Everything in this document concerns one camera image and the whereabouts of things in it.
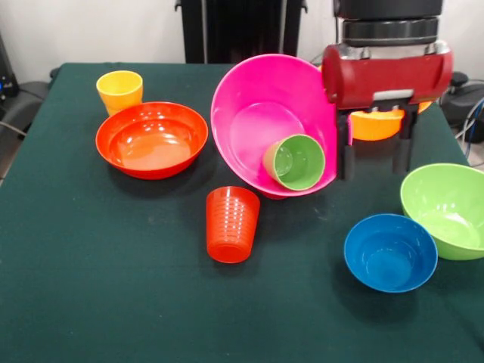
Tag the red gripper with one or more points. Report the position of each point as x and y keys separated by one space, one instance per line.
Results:
x=389 y=77

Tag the large orange bowl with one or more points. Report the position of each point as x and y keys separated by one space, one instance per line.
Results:
x=374 y=126

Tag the green cup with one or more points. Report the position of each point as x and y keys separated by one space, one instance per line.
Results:
x=302 y=162

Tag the light green bowl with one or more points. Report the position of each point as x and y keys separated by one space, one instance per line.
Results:
x=446 y=215

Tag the small dark blue bowl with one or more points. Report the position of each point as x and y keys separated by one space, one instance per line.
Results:
x=389 y=257

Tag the large pink bowl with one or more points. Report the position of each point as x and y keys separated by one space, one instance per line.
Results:
x=264 y=94

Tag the orange-red ribbed cup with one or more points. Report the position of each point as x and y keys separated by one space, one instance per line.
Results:
x=232 y=227

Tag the dark green tablecloth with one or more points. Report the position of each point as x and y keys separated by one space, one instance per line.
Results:
x=242 y=302

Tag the red shallow bowl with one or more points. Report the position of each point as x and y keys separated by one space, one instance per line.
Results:
x=151 y=145

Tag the yellow cup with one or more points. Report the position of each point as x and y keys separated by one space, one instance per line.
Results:
x=119 y=94

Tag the black equipment box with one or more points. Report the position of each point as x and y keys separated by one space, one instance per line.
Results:
x=5 y=75

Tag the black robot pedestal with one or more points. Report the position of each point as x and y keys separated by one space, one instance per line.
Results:
x=242 y=30

